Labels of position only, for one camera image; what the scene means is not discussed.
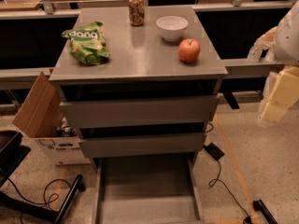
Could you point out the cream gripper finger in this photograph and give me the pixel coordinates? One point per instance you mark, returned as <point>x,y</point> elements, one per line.
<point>280,93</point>

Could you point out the red apple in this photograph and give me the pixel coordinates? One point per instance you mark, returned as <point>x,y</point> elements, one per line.
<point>189,50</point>

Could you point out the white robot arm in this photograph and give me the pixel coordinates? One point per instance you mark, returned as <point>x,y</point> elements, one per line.
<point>286,39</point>

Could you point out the grey drawer cabinet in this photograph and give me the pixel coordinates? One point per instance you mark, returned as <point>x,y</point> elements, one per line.
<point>141,65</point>

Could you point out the grey middle drawer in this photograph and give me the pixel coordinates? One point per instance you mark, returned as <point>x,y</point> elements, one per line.
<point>141,145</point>

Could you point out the grey open bottom drawer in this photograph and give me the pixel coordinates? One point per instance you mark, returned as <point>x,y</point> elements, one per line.
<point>153,189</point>

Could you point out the grey top drawer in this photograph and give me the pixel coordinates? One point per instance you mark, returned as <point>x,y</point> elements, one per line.
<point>137,112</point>

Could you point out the right clear pump bottle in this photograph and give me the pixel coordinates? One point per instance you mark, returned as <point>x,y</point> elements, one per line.
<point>270,56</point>

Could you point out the clear pump bottle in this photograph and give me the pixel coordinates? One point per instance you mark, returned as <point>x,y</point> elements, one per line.
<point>256,51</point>
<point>270,56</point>

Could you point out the left clear pump bottle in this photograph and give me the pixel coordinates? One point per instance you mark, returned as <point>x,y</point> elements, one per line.
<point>256,51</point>

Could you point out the black power adapter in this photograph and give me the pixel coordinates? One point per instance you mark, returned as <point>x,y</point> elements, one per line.
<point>215,152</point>

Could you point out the black floor bar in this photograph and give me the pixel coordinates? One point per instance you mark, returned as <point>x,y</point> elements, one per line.
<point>260,206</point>

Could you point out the white ceramic bowl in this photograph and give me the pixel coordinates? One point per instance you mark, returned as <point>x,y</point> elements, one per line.
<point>171,28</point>

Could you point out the patterned drink can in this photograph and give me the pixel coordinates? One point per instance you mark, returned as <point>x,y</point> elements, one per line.
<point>136,12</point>

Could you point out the green dang snack bag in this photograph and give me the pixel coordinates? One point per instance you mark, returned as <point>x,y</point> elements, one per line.
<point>87,43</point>

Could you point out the brown cardboard box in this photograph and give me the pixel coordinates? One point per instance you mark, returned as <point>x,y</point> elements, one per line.
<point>41,119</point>

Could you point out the black chair base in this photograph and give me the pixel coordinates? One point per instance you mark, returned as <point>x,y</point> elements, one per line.
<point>27,197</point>

